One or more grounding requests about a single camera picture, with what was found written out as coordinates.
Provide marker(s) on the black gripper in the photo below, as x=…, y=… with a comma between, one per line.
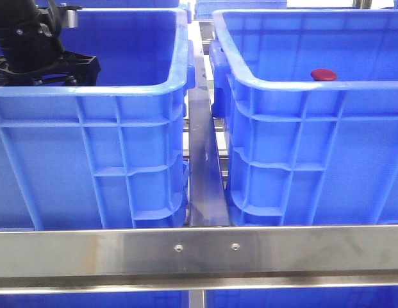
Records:
x=72, y=69

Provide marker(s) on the red push button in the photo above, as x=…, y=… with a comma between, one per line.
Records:
x=322, y=74

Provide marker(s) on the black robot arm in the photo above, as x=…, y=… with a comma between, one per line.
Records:
x=32, y=53

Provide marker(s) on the blue crate at left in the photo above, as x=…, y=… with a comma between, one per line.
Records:
x=109, y=155

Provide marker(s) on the far tall blue crate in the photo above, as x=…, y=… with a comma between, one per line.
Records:
x=204, y=9

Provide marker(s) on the steel rack centre divider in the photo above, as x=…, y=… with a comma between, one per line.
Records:
x=208, y=206

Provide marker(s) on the lower left blue crate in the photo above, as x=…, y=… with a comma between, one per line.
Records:
x=130, y=299

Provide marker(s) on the large blue plastic crate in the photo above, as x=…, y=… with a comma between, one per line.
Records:
x=306, y=152

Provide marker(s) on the lower right blue crate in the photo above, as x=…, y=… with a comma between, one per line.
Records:
x=378, y=296

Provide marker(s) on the steel rack front rail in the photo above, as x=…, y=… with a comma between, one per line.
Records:
x=96, y=261

